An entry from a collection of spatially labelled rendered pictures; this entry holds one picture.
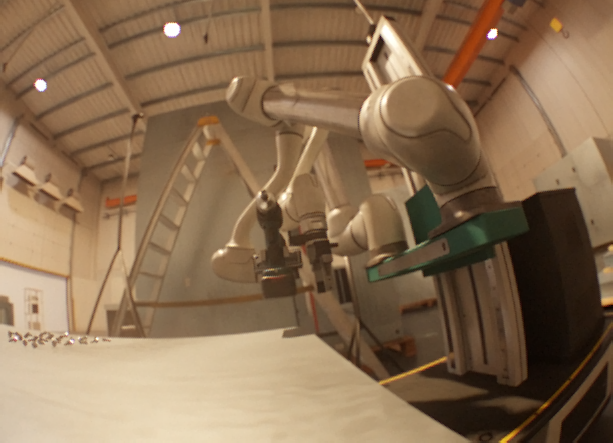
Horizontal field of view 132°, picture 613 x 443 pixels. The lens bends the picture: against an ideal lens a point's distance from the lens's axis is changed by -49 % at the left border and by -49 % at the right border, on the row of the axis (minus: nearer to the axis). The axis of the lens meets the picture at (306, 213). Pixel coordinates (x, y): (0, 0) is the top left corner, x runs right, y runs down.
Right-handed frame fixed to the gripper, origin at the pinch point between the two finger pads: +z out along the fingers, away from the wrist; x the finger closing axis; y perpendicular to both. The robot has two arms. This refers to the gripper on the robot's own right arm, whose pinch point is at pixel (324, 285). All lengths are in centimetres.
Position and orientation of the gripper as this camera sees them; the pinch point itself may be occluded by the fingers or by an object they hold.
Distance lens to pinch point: 83.8
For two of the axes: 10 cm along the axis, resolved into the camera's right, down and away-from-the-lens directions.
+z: 1.6, 9.3, -3.2
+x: -1.4, 3.4, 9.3
